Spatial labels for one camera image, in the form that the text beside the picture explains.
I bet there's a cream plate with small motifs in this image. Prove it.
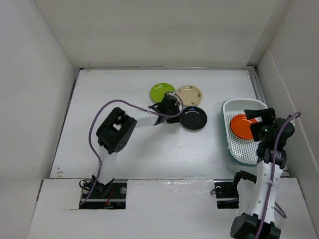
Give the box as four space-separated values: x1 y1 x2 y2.
176 85 202 107

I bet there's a lime green plate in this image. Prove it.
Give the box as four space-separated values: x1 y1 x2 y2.
150 83 175 103

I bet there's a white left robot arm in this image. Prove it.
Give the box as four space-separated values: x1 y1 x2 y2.
88 92 184 198

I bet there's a black plate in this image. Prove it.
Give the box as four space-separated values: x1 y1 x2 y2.
180 107 207 130

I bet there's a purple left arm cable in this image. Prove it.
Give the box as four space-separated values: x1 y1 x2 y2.
79 91 184 207

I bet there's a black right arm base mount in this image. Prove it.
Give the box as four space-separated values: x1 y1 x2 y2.
210 180 239 209

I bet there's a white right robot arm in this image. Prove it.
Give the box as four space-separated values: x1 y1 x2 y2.
230 108 301 239

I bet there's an orange plate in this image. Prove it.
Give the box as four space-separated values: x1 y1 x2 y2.
230 114 258 140

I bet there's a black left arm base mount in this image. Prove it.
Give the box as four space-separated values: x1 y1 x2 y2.
79 181 127 210

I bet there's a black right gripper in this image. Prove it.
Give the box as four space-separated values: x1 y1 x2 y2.
244 107 276 142

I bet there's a white perforated plastic bin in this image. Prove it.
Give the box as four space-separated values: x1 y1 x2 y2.
221 98 267 167

